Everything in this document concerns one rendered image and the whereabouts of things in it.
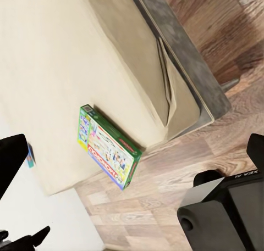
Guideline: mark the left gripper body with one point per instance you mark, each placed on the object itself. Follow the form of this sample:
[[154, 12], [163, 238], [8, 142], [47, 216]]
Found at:
[[24, 246]]

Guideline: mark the board game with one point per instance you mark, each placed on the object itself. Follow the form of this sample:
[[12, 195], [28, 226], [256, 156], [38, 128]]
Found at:
[[29, 161], [116, 155]]

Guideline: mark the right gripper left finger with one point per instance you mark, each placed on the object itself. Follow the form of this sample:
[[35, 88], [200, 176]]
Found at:
[[13, 152]]

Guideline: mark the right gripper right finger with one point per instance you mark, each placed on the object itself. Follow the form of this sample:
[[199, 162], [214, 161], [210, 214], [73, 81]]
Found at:
[[255, 150]]

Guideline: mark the bed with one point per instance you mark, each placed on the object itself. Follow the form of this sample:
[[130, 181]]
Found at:
[[131, 60]]

